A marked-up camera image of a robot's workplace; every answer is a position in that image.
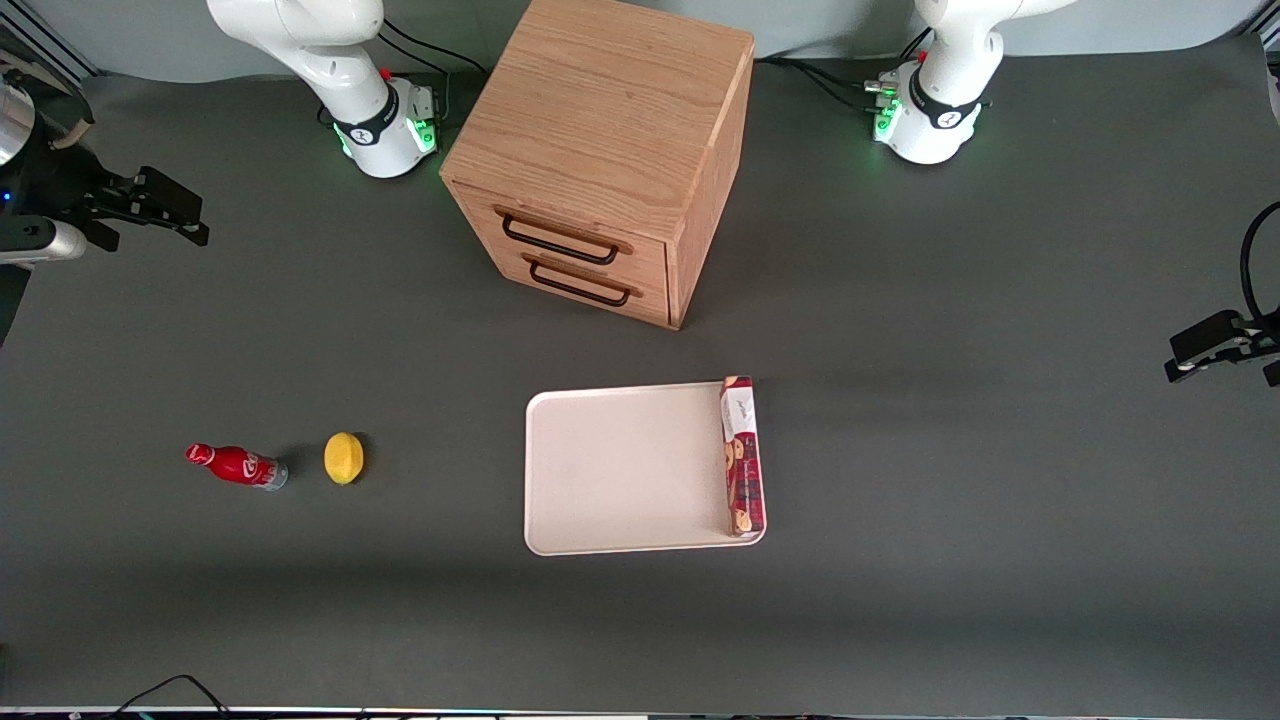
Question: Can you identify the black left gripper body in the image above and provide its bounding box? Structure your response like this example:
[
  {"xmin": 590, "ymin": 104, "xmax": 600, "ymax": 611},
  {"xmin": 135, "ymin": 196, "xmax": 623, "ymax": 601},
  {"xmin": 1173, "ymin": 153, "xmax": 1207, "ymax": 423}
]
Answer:
[{"xmin": 1238, "ymin": 308, "xmax": 1280, "ymax": 363}]

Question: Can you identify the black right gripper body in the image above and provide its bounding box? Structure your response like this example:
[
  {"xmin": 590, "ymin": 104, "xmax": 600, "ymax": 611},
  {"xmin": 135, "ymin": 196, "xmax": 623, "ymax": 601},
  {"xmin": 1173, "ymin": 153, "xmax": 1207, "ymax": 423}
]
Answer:
[{"xmin": 0, "ymin": 118, "xmax": 137, "ymax": 229}]

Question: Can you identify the red coke bottle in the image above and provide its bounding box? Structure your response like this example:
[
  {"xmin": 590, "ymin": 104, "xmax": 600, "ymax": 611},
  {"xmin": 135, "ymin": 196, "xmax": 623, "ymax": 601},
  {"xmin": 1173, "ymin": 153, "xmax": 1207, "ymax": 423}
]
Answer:
[{"xmin": 184, "ymin": 442, "xmax": 290, "ymax": 492}]

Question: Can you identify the cream plastic tray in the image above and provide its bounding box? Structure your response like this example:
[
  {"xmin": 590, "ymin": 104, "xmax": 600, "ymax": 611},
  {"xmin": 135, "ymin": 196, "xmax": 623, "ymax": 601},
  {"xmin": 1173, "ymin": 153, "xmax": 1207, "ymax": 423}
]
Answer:
[{"xmin": 523, "ymin": 380, "xmax": 769, "ymax": 558}]

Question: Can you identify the yellow lemon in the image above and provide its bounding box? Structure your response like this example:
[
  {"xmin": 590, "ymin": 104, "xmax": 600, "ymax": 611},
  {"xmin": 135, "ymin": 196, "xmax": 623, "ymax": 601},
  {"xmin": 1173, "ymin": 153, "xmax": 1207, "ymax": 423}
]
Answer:
[{"xmin": 322, "ymin": 431, "xmax": 367, "ymax": 487}]

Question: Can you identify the wooden drawer cabinet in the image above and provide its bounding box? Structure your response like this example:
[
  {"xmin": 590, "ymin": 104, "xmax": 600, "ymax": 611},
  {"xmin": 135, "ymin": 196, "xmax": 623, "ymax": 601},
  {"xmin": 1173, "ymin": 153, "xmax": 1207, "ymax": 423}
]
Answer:
[{"xmin": 439, "ymin": 0, "xmax": 757, "ymax": 332}]

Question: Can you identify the red cookie box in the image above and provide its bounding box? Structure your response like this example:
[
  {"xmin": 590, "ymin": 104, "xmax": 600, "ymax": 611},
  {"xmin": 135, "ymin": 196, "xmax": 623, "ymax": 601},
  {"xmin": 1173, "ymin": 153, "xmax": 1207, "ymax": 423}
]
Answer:
[{"xmin": 719, "ymin": 375, "xmax": 768, "ymax": 540}]

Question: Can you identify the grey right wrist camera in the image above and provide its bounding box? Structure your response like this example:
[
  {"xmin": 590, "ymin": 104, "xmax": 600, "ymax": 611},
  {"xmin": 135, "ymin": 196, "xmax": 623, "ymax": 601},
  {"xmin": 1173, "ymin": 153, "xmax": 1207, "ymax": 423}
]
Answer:
[{"xmin": 0, "ymin": 215, "xmax": 88, "ymax": 268}]

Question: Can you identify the black looped gripper cable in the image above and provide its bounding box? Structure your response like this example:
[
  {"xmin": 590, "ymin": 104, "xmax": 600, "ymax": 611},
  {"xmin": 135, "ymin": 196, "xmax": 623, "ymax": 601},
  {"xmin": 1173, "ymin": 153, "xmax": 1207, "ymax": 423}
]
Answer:
[{"xmin": 1240, "ymin": 200, "xmax": 1280, "ymax": 323}]

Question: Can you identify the aluminium frame profile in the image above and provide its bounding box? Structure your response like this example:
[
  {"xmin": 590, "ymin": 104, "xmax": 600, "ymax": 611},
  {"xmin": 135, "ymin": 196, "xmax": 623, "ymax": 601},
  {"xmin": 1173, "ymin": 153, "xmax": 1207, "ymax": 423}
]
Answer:
[{"xmin": 0, "ymin": 0, "xmax": 101, "ymax": 83}]

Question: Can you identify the black power cable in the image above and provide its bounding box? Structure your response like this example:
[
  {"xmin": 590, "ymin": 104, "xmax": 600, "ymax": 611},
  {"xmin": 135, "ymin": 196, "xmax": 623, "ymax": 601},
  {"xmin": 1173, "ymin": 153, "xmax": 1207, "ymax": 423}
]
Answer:
[
  {"xmin": 376, "ymin": 18, "xmax": 491, "ymax": 129},
  {"xmin": 754, "ymin": 55, "xmax": 893, "ymax": 113}
]

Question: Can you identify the black wire drawer handle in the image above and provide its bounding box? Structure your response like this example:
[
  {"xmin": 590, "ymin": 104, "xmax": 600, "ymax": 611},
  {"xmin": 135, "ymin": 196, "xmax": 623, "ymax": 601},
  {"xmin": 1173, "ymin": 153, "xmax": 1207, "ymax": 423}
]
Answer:
[
  {"xmin": 500, "ymin": 213, "xmax": 621, "ymax": 267},
  {"xmin": 528, "ymin": 261, "xmax": 634, "ymax": 308}
]

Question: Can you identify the black table edge cable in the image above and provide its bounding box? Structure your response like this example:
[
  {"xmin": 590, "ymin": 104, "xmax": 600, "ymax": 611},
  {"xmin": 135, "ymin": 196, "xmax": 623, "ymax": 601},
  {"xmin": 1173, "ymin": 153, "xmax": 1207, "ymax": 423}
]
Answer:
[{"xmin": 98, "ymin": 674, "xmax": 233, "ymax": 720}]

